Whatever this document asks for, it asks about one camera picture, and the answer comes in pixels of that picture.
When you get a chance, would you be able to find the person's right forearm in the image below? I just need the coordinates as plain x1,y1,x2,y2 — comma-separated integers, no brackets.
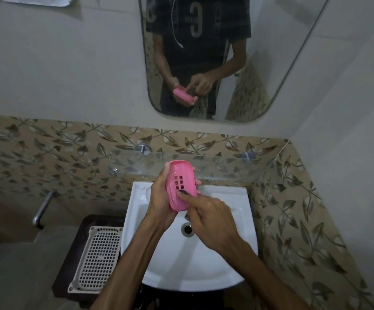
225,242,304,310

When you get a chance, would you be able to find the metal sink drain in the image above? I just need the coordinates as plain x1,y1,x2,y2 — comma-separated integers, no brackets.
181,221,196,238

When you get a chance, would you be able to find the dark stool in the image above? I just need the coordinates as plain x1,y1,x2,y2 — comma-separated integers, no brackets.
52,214,142,304

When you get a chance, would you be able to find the person's left hand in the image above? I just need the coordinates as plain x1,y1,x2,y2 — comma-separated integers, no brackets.
147,164,203,232

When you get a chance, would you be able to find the white plastic perforated basket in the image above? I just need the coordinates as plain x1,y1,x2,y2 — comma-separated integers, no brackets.
67,226,124,294

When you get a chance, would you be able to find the clear glass shelf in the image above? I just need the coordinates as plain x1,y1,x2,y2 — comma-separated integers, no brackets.
109,151,280,184

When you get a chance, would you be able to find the pink soap dish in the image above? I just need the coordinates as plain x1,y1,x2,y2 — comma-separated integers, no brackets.
165,160,198,213

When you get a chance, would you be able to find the person's right hand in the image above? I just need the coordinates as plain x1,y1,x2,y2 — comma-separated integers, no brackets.
176,190,244,256

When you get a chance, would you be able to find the person's left forearm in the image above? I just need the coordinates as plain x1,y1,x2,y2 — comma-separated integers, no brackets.
90,219,175,310

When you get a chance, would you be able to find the rounded wall mirror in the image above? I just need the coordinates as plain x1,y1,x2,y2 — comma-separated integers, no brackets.
138,0,331,124

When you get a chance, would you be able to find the chrome wall tap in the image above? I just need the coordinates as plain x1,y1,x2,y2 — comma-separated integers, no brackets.
32,190,58,229

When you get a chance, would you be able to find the white wash basin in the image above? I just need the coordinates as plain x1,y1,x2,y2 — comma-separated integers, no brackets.
121,181,258,293

